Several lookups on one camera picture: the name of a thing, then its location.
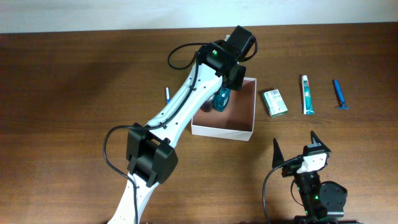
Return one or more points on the white toothpaste tube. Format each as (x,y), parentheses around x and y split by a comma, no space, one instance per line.
(307,99)

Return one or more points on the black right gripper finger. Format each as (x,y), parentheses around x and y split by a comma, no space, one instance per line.
(316,140)
(278,158)

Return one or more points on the blue disposable razor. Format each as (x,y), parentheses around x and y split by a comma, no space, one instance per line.
(340,96)

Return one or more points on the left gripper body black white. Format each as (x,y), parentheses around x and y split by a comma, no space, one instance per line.
(237,78)

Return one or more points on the blue mouthwash bottle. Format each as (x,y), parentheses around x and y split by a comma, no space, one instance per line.
(221,99)

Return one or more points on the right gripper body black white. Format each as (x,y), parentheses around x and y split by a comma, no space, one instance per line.
(292,167)

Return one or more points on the clear purple soap pump bottle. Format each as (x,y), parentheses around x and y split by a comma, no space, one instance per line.
(207,106)

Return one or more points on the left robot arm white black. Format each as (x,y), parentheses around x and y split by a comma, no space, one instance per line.
(150,149)

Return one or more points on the green white soap box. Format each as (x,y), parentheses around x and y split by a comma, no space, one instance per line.
(274,103)

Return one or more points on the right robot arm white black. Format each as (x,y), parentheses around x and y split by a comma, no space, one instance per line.
(323,202)

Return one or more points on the blue white toothbrush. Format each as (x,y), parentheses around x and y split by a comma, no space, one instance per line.
(167,95)

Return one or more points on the white cardboard box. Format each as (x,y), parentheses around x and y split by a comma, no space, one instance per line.
(236,122)

